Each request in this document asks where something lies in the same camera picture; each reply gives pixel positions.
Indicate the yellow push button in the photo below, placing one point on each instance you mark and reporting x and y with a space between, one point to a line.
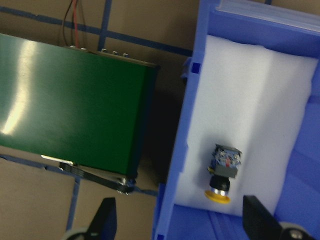
223 166

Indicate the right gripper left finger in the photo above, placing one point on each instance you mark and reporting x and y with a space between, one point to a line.
102 227

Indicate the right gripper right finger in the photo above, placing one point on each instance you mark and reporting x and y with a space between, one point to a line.
259 224

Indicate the green conveyor belt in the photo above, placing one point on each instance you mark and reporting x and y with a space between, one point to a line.
86 111

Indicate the white foam liner right bin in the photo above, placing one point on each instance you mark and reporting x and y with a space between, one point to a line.
253 99

